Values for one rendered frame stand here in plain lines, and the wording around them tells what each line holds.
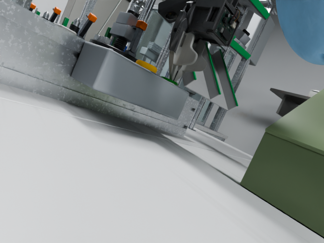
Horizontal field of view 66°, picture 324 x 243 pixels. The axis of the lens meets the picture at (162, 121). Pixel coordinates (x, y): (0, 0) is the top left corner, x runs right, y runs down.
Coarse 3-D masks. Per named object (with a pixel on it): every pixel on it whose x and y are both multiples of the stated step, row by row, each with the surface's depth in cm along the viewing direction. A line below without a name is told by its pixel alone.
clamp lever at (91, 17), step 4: (88, 16) 74; (92, 16) 73; (88, 20) 74; (92, 20) 74; (84, 24) 75; (88, 24) 75; (84, 28) 75; (88, 28) 75; (80, 32) 76; (84, 32) 76
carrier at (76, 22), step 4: (64, 20) 81; (68, 20) 81; (76, 20) 78; (64, 24) 81; (72, 24) 79; (76, 24) 79; (72, 28) 78; (76, 28) 79; (76, 32) 79; (80, 36) 76; (84, 36) 86
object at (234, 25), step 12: (192, 0) 46; (204, 0) 43; (216, 0) 42; (228, 0) 43; (192, 12) 45; (204, 12) 44; (216, 12) 43; (228, 12) 43; (192, 24) 46; (204, 24) 42; (216, 24) 42; (228, 24) 44; (204, 36) 48; (216, 36) 43; (228, 36) 45
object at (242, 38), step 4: (236, 32) 89; (240, 32) 88; (244, 32) 88; (248, 32) 88; (236, 36) 89; (240, 36) 88; (244, 36) 87; (236, 40) 88; (240, 40) 88; (244, 40) 89; (248, 40) 89; (240, 44) 88; (244, 44) 90; (244, 48) 90
